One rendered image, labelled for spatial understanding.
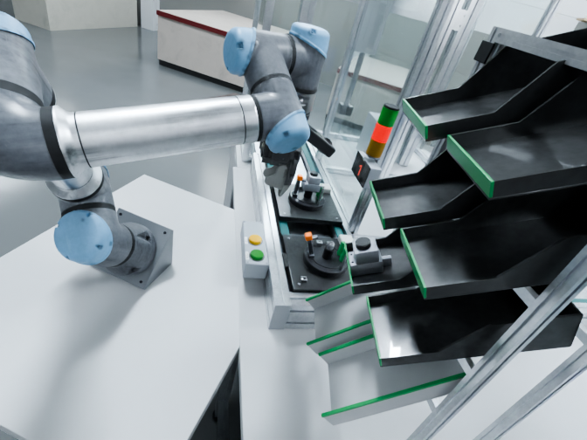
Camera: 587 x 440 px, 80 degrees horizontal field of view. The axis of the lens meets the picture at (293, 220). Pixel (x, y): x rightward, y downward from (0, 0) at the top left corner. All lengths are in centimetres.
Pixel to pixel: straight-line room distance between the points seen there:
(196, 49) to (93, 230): 538
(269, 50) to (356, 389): 64
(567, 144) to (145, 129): 54
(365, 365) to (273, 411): 24
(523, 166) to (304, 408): 68
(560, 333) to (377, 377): 32
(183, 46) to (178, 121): 573
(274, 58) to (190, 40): 555
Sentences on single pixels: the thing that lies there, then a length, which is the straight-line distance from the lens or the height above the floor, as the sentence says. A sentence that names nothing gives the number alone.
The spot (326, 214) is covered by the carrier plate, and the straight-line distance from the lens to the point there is 130.
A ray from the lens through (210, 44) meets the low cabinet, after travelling 599.
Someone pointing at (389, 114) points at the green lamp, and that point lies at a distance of 107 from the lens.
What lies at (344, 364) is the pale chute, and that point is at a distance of 81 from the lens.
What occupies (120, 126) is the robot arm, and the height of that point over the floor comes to 144.
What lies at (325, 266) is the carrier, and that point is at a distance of 104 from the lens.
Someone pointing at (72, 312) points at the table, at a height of 86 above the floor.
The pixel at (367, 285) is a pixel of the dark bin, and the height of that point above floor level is 122.
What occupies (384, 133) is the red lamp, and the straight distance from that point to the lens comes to 109.
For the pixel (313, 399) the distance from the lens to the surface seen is 93.
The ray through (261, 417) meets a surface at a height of 86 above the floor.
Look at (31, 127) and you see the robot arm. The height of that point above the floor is 144.
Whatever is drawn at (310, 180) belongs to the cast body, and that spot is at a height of 107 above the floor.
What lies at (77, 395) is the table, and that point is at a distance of 92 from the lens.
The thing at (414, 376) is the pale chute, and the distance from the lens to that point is 73.
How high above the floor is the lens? 165
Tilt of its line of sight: 34 degrees down
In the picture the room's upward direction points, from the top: 16 degrees clockwise
